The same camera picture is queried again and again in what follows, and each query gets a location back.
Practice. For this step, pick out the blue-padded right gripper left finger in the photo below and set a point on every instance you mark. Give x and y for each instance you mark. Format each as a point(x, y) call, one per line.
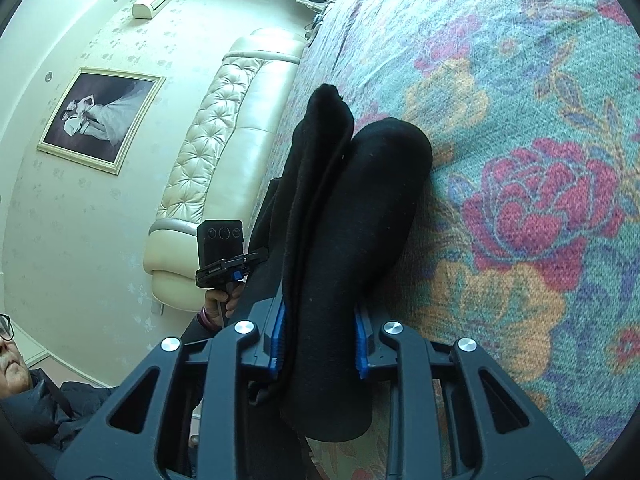
point(215, 399)

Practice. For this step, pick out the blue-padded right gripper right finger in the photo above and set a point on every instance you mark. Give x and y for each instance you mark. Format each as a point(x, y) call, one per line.
point(454, 412)

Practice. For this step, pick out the black pants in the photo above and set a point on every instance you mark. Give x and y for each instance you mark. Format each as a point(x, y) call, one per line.
point(335, 225)

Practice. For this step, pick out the person left hand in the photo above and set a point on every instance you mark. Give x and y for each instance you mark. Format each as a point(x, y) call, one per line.
point(220, 304)

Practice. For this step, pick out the cream tufted leather headboard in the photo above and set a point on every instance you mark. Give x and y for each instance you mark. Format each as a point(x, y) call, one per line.
point(224, 156)

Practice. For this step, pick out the person in dark jacket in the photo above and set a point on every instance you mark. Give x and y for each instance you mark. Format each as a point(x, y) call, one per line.
point(44, 419)

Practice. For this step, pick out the framed wedding photo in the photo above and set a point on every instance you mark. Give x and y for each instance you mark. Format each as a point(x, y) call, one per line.
point(98, 116)

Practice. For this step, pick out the floral bedspread bed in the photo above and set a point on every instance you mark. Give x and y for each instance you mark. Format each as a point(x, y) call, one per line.
point(528, 238)

